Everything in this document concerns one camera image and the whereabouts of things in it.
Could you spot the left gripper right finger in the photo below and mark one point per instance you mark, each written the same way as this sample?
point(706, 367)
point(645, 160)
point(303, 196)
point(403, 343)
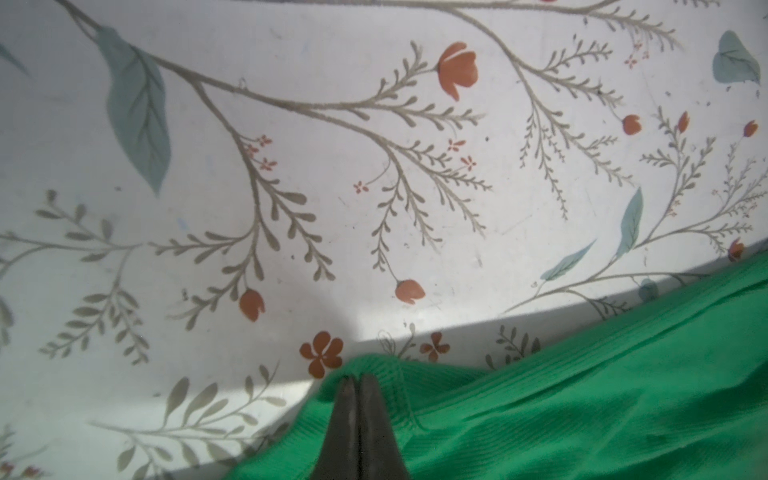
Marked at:
point(379, 457)

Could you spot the green tank top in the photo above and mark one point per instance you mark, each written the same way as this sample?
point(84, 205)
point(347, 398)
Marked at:
point(673, 389)

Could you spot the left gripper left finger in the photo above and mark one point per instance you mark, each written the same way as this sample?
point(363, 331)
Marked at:
point(339, 456)

